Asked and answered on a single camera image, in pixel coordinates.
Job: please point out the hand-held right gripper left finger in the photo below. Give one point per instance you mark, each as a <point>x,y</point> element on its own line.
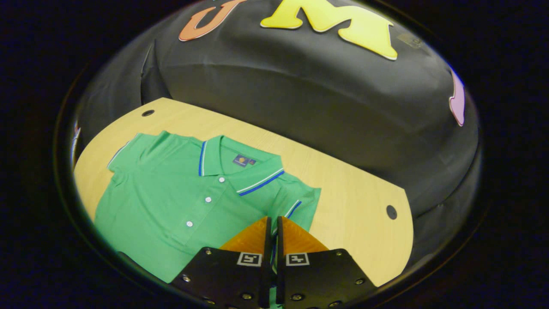
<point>267,266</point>

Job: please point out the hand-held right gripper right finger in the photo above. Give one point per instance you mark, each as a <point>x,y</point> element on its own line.
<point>279,270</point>

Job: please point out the green T-shirt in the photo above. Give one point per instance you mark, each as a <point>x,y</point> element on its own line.
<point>171,206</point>

